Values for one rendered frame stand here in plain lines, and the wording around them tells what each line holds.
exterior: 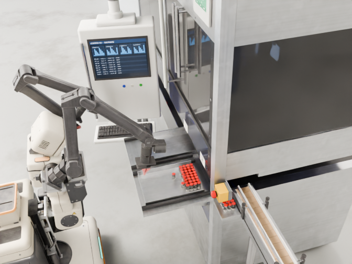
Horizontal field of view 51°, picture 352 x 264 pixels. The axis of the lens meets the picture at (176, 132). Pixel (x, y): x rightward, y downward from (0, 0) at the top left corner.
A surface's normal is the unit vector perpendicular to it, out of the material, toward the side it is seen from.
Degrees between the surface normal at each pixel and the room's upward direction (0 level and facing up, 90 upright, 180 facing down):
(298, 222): 90
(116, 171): 0
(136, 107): 90
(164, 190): 0
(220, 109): 90
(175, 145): 0
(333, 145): 90
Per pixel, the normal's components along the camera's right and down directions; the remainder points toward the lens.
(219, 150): 0.26, 0.59
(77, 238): -0.04, -0.79
